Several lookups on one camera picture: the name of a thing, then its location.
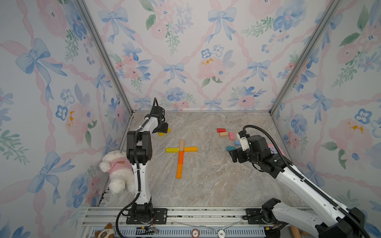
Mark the red-orange block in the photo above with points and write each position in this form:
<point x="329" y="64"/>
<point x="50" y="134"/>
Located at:
<point x="181" y="158"/>

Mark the orange small block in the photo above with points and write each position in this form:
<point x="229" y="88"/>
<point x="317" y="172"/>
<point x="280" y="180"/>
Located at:
<point x="179" y="171"/>

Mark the amber yellow block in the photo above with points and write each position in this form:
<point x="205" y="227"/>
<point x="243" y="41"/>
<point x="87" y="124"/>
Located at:
<point x="190" y="149"/>

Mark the lime yellow block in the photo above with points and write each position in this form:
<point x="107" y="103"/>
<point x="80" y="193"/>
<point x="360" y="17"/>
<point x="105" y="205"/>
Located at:
<point x="172" y="150"/>

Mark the yellow long block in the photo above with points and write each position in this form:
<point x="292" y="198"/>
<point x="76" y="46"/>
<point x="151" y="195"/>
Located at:
<point x="164" y="133"/>

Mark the brown white plush toy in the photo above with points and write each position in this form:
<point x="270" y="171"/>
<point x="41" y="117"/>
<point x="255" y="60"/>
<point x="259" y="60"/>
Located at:
<point x="107" y="232"/>

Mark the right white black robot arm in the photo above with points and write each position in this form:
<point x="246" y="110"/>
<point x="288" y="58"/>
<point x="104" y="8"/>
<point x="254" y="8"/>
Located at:
<point x="331" y="219"/>

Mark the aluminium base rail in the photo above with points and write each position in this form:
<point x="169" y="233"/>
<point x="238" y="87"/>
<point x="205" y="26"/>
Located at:
<point x="206" y="222"/>

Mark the pink alarm clock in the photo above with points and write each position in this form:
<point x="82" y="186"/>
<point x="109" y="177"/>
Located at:
<point x="274" y="150"/>

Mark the teal block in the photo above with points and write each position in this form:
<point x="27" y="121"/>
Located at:
<point x="230" y="148"/>

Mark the white plush bear pink shirt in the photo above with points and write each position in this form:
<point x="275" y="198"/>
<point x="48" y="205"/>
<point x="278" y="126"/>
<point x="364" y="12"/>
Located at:
<point x="120" y="170"/>

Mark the pink block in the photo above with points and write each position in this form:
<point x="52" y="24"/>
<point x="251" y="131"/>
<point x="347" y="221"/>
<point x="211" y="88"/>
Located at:
<point x="231" y="136"/>

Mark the natural wood block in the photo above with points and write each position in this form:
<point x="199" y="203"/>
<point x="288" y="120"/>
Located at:
<point x="182" y="146"/>

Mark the wooden handle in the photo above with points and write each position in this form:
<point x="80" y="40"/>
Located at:
<point x="296" y="232"/>

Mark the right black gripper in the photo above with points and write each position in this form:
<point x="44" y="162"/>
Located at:
<point x="239" y="151"/>

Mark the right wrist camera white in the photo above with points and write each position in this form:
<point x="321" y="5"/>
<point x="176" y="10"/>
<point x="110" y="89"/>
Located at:
<point x="243" y="140"/>

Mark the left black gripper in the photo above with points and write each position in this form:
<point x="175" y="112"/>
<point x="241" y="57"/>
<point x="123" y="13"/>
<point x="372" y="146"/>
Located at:
<point x="165" y="126"/>

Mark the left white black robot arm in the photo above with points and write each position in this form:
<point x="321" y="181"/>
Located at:
<point x="139" y="153"/>

